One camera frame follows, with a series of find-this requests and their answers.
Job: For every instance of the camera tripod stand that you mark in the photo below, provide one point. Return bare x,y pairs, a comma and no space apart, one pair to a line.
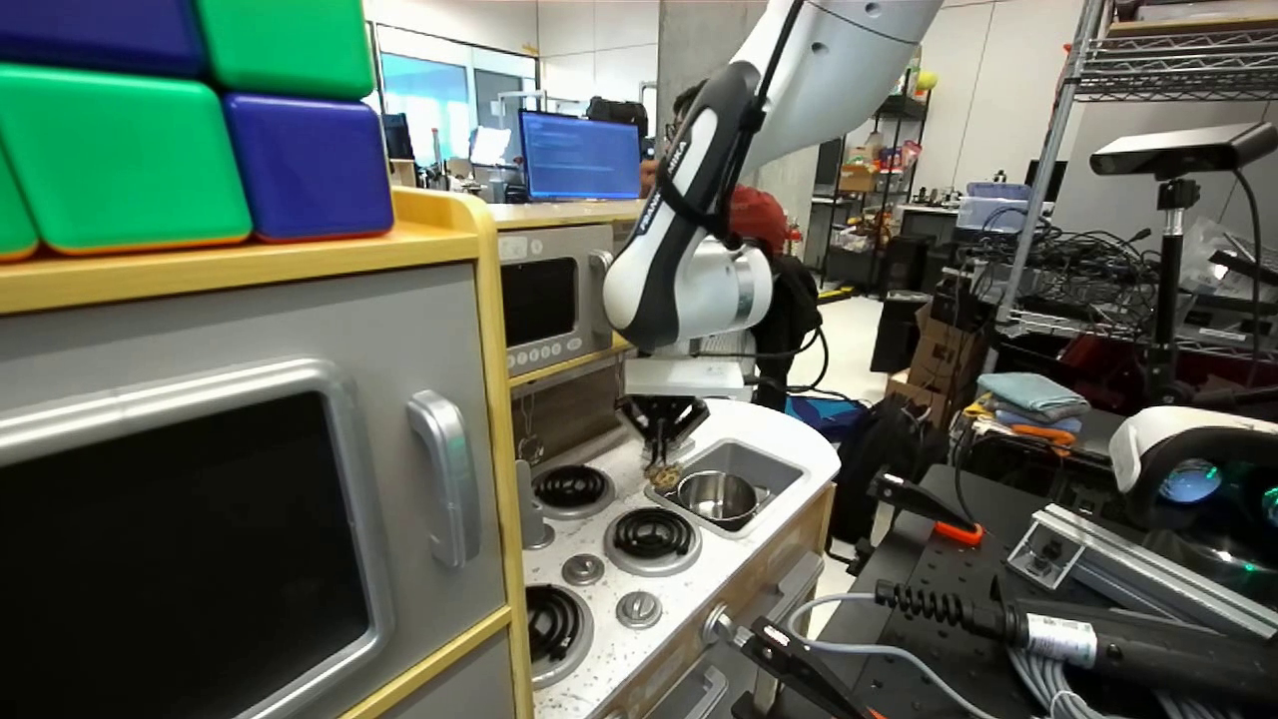
1174,280

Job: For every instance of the toy kitchen stove set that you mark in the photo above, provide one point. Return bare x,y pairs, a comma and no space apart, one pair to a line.
400,346

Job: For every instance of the silver aluminium extrusion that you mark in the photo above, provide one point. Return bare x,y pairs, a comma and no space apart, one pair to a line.
1134,573

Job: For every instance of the white headset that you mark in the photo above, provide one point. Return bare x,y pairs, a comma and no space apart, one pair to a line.
1174,434

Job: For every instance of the black stereo camera bar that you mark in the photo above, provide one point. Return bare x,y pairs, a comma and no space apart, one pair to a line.
1179,145

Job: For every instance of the small gold toy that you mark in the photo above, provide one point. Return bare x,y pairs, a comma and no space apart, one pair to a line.
665,476

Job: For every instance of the black hand tool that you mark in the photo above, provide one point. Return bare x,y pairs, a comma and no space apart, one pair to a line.
801,667

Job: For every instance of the large green foam block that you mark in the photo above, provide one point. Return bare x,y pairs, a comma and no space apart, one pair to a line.
121,153

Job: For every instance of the blue foam block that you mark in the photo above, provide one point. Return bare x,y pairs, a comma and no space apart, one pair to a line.
311,164
101,31

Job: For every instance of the silver ladder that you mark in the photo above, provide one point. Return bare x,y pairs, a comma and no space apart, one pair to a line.
1051,145

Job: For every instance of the grey round stove knob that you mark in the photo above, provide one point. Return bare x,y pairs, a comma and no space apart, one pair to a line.
543,537
580,567
642,610

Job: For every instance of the black rotary tool silver collar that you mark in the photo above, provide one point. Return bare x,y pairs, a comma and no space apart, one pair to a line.
1094,641

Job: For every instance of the cardboard box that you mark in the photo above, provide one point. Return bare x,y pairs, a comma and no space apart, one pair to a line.
950,354

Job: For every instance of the grey toy sink basin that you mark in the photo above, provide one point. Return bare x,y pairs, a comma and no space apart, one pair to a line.
764,468

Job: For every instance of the black coil toy burner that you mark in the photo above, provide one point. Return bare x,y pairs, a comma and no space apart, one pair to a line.
552,621
652,537
573,485

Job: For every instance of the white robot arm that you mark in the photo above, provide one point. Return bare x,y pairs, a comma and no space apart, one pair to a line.
824,52

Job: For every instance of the silver pot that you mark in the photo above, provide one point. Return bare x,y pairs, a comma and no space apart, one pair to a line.
716,498

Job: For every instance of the folded blue cloth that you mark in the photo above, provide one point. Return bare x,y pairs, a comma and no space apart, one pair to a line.
1034,392

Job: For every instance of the blue plastic bin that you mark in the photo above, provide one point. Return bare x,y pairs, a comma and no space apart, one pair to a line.
999,204

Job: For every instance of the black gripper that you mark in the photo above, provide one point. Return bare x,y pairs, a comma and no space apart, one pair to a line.
665,410

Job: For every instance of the blue screen laptop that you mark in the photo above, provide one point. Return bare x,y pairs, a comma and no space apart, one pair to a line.
580,159

